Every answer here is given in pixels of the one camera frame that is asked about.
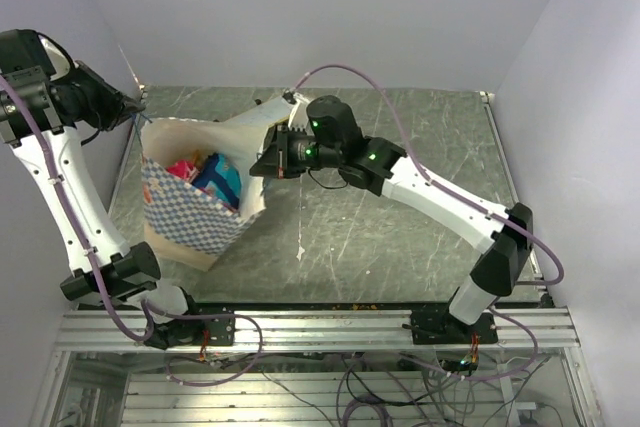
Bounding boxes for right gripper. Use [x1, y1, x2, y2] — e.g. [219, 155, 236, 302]
[250, 122, 343, 179]

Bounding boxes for blue snack packet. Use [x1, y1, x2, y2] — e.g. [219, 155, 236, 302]
[192, 153, 242, 210]

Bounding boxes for pink snack packet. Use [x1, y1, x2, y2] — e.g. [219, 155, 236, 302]
[166, 159, 200, 183]

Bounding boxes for checkered paper bag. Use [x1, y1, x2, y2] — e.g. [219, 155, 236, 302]
[140, 118, 266, 272]

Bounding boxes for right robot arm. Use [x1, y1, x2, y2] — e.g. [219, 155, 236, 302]
[250, 95, 533, 343]

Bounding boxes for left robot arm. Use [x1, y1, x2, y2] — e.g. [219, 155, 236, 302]
[1, 29, 235, 350]

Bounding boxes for yellow framed whiteboard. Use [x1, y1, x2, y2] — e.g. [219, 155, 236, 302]
[215, 96, 301, 136]

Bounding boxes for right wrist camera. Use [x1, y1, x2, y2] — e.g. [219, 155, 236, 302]
[282, 90, 310, 131]

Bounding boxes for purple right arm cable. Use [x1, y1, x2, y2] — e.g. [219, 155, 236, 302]
[292, 64, 565, 381]

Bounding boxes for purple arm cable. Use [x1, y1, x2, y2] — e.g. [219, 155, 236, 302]
[292, 64, 565, 381]
[0, 74, 269, 388]

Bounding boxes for aluminium mounting rail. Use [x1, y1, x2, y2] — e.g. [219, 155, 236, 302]
[54, 309, 580, 353]

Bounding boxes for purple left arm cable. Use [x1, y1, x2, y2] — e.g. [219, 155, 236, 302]
[0, 74, 269, 388]

